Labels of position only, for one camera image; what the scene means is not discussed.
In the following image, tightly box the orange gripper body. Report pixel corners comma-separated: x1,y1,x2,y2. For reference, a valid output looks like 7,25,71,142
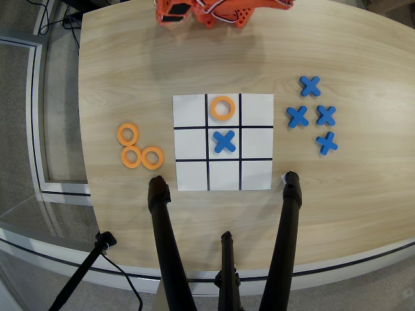
153,0,194,25

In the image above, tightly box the orange ring piece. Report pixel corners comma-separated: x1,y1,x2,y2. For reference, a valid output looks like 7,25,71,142
121,144,144,168
210,95,237,122
141,146,165,170
117,122,141,146

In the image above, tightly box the orange lattice robot base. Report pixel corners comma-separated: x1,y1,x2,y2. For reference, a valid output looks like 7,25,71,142
193,7,255,29

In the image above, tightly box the blue cross piece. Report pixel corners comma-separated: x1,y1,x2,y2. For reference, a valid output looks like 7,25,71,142
315,104,337,127
286,105,310,128
315,131,339,157
213,130,237,154
299,75,322,98

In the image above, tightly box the white tic-tac-toe board sheet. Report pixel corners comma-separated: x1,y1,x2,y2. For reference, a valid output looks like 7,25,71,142
172,93,275,192

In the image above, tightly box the thin black stand pole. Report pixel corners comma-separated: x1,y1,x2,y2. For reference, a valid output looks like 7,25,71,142
47,231,118,311

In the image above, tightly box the short black tripod leg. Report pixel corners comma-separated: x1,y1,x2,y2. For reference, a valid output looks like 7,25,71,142
213,230,243,311

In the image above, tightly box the bundle of dark floor cables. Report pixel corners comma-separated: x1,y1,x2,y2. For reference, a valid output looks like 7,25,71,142
36,0,81,50

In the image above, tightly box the grey metal floor frame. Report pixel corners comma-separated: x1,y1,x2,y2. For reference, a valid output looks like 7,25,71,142
0,35,93,199

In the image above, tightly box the black cable on floor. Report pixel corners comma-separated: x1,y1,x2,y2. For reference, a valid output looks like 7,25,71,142
99,251,144,311

